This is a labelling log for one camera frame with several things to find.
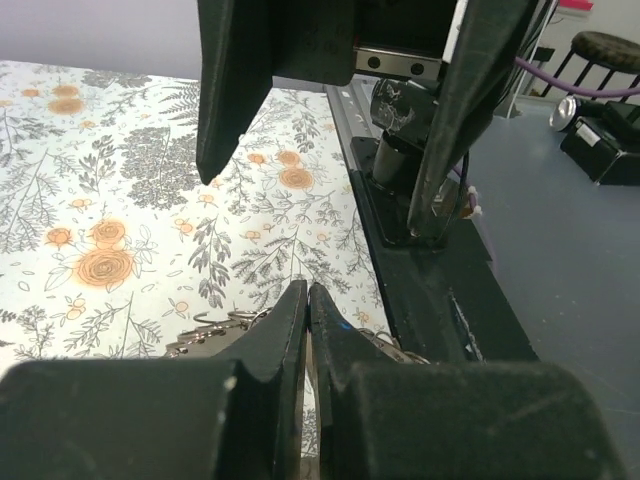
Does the black box on floor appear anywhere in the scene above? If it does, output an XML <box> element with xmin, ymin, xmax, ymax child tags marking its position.
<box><xmin>549</xmin><ymin>96</ymin><xmax>639</xmax><ymax>187</ymax></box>

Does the aluminium frame rail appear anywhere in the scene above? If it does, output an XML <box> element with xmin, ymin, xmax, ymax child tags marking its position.
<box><xmin>324</xmin><ymin>75</ymin><xmax>382</xmax><ymax>170</ymax></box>

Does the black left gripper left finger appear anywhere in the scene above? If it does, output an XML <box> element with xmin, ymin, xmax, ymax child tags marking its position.
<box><xmin>1</xmin><ymin>281</ymin><xmax>307</xmax><ymax>479</ymax></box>

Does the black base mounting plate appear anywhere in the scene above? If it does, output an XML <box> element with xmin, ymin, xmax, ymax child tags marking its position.
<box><xmin>349</xmin><ymin>137</ymin><xmax>538</xmax><ymax>363</ymax></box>

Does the floral patterned table mat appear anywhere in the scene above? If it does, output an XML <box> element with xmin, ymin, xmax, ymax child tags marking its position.
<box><xmin>1</xmin><ymin>61</ymin><xmax>389</xmax><ymax>371</ymax></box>

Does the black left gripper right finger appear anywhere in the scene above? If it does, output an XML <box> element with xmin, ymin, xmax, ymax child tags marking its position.
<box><xmin>309</xmin><ymin>284</ymin><xmax>625</xmax><ymax>479</ymax></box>

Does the large metal key ring disc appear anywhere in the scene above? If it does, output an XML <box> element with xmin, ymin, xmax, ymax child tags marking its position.
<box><xmin>162</xmin><ymin>307</ymin><xmax>431</xmax><ymax>480</ymax></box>

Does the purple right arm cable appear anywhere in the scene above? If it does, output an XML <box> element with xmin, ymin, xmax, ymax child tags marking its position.
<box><xmin>449</xmin><ymin>54</ymin><xmax>640</xmax><ymax>251</ymax></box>

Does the black round stool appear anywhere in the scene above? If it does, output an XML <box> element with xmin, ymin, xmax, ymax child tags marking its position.
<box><xmin>553</xmin><ymin>31</ymin><xmax>639</xmax><ymax>90</ymax></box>

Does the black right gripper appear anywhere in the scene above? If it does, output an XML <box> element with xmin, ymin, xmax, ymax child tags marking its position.
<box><xmin>196</xmin><ymin>0</ymin><xmax>530</xmax><ymax>236</ymax></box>

